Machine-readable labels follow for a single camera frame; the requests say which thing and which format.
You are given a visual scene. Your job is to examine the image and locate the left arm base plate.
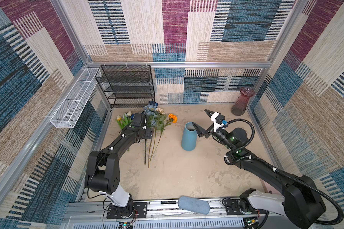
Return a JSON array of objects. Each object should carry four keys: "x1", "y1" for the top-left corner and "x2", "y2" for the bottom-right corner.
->
[{"x1": 106, "y1": 202, "x2": 148, "y2": 219}]

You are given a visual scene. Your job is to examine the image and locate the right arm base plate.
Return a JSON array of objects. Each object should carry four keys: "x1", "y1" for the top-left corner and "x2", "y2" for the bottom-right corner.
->
[{"x1": 222, "y1": 198, "x2": 266, "y2": 215}]

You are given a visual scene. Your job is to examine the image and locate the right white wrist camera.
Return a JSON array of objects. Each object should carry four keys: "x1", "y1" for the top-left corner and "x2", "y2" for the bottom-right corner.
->
[{"x1": 211, "y1": 112, "x2": 228, "y2": 132}]

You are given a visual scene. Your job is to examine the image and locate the cream sunflower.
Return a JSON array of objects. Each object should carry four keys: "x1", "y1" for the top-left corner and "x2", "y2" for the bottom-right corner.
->
[{"x1": 148, "y1": 108, "x2": 167, "y2": 167}]

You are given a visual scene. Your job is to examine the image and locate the teal ceramic vase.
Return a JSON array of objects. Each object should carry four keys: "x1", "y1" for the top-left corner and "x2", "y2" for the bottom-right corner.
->
[{"x1": 181, "y1": 122, "x2": 197, "y2": 151}]

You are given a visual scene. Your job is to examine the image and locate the black wire shelf rack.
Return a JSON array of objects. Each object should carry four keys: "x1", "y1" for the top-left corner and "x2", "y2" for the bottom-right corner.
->
[{"x1": 95, "y1": 65, "x2": 155, "y2": 108}]

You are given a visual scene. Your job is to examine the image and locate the blue-grey sponge pad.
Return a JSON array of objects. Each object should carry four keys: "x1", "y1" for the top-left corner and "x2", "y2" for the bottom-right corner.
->
[{"x1": 178, "y1": 196, "x2": 210, "y2": 215}]

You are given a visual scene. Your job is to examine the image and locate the white mesh wall basket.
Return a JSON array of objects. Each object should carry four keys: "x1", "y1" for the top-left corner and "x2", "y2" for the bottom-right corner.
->
[{"x1": 50, "y1": 68, "x2": 98, "y2": 128}]

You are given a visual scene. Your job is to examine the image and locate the tulip bunch green leaves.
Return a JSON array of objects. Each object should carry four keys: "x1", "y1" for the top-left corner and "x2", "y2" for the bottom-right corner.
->
[{"x1": 116, "y1": 111, "x2": 132, "y2": 130}]

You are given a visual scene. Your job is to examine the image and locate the black corrugated cable hose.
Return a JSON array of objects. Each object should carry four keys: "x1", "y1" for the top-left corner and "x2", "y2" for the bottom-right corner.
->
[{"x1": 224, "y1": 118, "x2": 344, "y2": 226}]

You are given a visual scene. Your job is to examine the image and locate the dark blue rose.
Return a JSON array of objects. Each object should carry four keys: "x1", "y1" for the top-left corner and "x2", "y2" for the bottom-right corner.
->
[{"x1": 149, "y1": 101, "x2": 158, "y2": 108}]

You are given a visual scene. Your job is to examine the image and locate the light blue rose bunch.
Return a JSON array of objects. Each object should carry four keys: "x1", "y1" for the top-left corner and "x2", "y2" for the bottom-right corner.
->
[{"x1": 143, "y1": 103, "x2": 156, "y2": 167}]

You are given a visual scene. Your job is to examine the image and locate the dark red glass vase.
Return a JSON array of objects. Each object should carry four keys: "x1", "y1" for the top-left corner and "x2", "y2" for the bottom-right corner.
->
[{"x1": 231, "y1": 87, "x2": 255, "y2": 116}]

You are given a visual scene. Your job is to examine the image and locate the orange marigold flower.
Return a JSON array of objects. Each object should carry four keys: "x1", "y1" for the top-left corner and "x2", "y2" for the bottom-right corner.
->
[{"x1": 156, "y1": 114, "x2": 178, "y2": 144}]

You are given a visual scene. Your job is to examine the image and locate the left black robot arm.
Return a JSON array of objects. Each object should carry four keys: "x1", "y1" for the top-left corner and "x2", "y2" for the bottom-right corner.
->
[{"x1": 85, "y1": 127, "x2": 152, "y2": 208}]

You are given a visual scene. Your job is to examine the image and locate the white slotted cable duct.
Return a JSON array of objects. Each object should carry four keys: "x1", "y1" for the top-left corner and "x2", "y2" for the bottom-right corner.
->
[{"x1": 73, "y1": 218, "x2": 245, "y2": 229}]

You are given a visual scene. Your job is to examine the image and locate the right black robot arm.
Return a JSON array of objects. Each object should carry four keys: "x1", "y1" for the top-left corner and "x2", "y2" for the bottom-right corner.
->
[{"x1": 192, "y1": 109, "x2": 333, "y2": 229}]

